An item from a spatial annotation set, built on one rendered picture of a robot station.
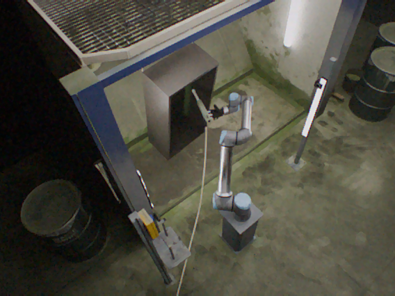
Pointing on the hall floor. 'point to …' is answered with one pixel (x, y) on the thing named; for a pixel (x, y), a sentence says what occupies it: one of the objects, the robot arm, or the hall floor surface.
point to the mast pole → (318, 108)
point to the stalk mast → (149, 244)
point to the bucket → (351, 80)
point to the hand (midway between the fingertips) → (204, 114)
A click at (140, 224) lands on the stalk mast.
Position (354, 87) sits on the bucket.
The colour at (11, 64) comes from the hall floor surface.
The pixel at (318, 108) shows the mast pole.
